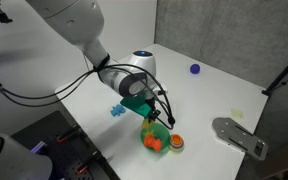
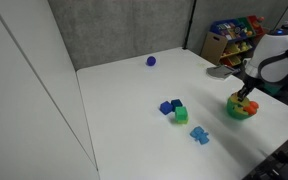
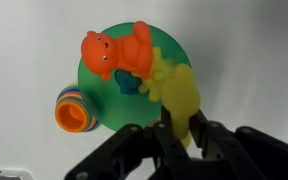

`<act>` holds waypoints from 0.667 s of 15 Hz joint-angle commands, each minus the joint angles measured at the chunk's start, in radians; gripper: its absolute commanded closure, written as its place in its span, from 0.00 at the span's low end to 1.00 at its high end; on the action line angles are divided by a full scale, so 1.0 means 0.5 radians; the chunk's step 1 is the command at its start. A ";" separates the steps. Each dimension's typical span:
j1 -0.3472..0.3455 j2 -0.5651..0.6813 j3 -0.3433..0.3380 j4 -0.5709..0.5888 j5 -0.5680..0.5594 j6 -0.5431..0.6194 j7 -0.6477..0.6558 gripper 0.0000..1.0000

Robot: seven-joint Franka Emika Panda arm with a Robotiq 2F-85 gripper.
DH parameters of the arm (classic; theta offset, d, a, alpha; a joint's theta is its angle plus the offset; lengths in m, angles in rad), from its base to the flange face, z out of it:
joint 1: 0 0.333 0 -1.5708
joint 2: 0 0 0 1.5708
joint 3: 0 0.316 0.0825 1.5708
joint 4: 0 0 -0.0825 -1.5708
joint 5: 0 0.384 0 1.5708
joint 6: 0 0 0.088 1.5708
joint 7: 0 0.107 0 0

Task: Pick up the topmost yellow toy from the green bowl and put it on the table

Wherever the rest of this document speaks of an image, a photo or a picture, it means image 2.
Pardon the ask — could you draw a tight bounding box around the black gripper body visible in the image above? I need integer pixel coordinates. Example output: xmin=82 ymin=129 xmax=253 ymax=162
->
xmin=238 ymin=73 xmax=262 ymax=97

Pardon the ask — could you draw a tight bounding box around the yellow toy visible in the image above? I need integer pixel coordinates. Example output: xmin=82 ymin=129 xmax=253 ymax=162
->
xmin=231 ymin=96 xmax=248 ymax=111

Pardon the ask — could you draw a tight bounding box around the orange toy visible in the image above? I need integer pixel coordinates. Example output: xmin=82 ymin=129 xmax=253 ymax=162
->
xmin=243 ymin=100 xmax=260 ymax=116

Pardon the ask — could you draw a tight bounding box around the green bowl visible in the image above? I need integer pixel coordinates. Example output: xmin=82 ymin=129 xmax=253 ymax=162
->
xmin=225 ymin=92 xmax=259 ymax=121

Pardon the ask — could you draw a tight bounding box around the colourful toy bin shelf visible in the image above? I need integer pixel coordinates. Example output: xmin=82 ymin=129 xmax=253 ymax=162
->
xmin=209 ymin=14 xmax=266 ymax=68

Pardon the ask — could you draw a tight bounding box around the light blue block toy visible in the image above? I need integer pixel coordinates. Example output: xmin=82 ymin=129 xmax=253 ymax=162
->
xmin=189 ymin=125 xmax=210 ymax=146

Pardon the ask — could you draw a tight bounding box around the grey metal plate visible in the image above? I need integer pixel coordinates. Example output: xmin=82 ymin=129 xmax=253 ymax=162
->
xmin=205 ymin=64 xmax=241 ymax=81

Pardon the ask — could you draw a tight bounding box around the brown cardboard panel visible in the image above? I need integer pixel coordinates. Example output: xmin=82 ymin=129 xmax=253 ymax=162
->
xmin=200 ymin=31 xmax=229 ymax=66

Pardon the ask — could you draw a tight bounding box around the green cube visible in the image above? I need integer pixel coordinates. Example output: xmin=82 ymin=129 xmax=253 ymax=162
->
xmin=174 ymin=106 xmax=189 ymax=122

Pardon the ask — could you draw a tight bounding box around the dark teal blue cube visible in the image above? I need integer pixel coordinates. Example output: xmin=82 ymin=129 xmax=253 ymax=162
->
xmin=170 ymin=98 xmax=184 ymax=112

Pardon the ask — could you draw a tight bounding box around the royal blue cube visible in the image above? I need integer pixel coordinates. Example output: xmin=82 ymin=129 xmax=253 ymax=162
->
xmin=159 ymin=100 xmax=174 ymax=116

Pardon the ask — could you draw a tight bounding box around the black stand pole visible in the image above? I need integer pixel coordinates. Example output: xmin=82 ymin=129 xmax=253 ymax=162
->
xmin=182 ymin=0 xmax=198 ymax=51

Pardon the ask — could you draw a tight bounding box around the purple ball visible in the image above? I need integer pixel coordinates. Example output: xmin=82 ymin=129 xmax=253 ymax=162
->
xmin=145 ymin=55 xmax=158 ymax=67

